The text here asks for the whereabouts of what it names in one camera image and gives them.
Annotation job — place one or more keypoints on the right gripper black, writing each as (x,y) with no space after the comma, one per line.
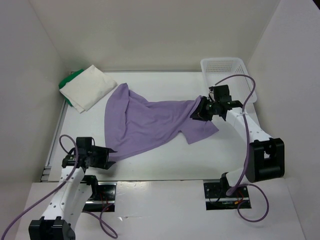
(199,113)

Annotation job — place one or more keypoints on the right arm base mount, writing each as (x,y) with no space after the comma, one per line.
(216,198)

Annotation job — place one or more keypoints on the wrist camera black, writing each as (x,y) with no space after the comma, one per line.
(80,147)
(220,94)

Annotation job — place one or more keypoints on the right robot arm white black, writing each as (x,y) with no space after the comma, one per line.
(265,155)

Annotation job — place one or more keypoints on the white plastic basket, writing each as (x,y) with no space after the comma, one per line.
(217,68)

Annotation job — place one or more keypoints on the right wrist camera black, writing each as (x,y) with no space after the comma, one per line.
(220,94)

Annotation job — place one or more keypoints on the purple t shirt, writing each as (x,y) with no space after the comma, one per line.
(133,125)

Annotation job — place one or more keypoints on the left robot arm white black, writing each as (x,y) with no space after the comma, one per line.
(58,221)

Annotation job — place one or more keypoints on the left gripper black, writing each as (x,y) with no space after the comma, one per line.
(104,152)

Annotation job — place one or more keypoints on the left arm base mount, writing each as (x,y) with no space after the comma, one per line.
(103,195)

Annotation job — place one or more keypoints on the white t shirt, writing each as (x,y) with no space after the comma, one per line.
(88,88)

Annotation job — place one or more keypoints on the green t shirt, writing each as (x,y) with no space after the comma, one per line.
(69,78)

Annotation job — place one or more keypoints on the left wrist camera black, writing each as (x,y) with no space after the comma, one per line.
(80,147)

